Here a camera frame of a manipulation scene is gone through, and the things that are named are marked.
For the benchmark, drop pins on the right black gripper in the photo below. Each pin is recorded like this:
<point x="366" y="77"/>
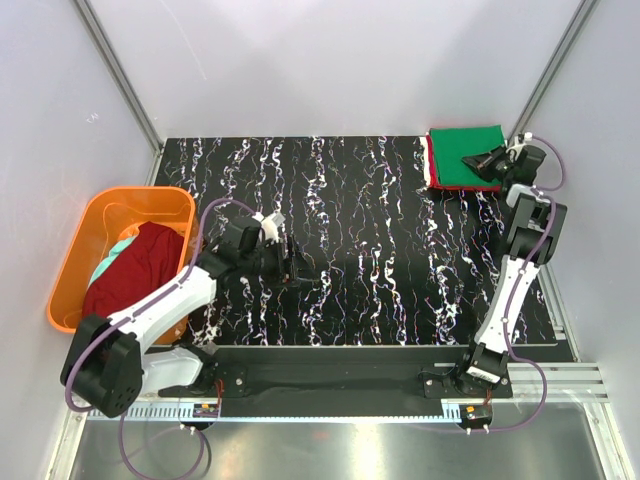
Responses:
<point x="482" y="162"/>

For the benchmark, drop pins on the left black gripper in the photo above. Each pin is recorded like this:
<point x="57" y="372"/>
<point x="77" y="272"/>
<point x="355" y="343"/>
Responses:
<point x="294" y="267"/>

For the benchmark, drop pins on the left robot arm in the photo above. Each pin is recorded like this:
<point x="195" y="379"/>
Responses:
<point x="111" y="363"/>

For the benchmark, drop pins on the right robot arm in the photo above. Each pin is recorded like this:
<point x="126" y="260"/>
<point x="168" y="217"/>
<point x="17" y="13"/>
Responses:
<point x="530" y="241"/>

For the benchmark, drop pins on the folded red t shirt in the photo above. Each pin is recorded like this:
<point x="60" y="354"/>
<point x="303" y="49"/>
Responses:
<point x="433" y="170"/>

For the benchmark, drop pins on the black marbled table mat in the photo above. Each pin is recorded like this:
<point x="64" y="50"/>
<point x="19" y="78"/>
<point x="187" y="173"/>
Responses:
<point x="399" y="263"/>

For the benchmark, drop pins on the dark red t shirt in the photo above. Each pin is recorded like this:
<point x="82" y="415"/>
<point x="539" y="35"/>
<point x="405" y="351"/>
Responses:
<point x="149" y="262"/>

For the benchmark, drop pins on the mint green t shirt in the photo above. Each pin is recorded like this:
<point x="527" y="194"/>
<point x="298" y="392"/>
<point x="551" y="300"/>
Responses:
<point x="111" y="256"/>

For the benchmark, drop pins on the orange plastic bin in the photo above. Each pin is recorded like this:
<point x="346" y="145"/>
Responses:
<point x="108" y="218"/>

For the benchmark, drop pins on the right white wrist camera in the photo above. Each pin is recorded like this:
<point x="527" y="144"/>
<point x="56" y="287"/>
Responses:
<point x="519" y="142"/>

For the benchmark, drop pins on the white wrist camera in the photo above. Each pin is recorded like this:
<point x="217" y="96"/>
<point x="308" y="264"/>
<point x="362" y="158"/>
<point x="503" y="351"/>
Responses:
<point x="270" y="225"/>
<point x="519" y="142"/>

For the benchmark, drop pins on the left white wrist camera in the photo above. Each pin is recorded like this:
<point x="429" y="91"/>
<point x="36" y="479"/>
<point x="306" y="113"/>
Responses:
<point x="270" y="225"/>

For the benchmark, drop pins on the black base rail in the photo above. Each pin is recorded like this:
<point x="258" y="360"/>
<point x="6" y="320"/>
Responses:
<point x="330" y="382"/>

